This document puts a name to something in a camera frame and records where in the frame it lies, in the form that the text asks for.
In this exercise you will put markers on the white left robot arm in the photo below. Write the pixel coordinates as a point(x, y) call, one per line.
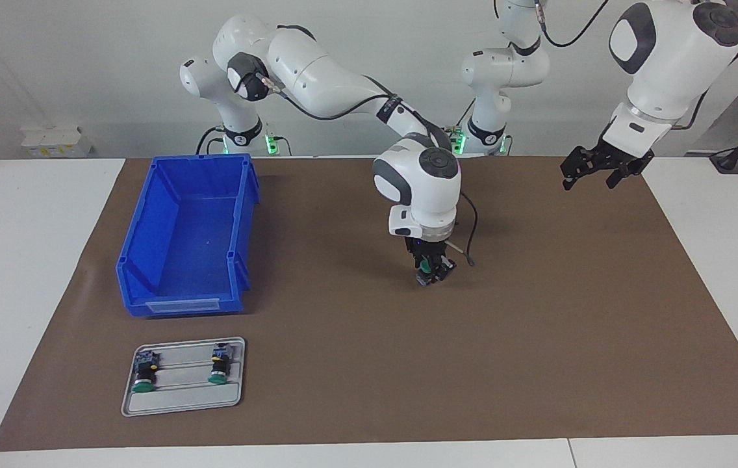
point(668, 65)

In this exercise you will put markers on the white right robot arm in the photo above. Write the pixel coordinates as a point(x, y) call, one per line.
point(317, 78)

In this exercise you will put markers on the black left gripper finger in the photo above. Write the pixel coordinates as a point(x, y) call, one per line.
point(629, 170)
point(573, 168)

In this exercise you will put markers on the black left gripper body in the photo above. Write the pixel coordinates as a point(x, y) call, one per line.
point(616, 156)

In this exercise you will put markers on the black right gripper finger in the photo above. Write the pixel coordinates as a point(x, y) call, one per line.
point(445, 268)
point(422, 263)

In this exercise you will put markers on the brown table mat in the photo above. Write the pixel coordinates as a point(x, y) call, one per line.
point(375, 357)

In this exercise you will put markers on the green push button switch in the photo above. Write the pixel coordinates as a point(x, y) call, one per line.
point(219, 367)
point(144, 376)
point(424, 278)

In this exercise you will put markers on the grey metal tray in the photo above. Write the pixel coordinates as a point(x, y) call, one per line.
point(180, 400)

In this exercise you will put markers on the white wall box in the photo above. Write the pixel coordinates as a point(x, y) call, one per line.
point(50, 143)

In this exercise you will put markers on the blue plastic storage bin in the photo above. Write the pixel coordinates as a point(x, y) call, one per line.
point(180, 260)

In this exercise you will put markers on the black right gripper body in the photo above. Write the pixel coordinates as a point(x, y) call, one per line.
point(426, 248)

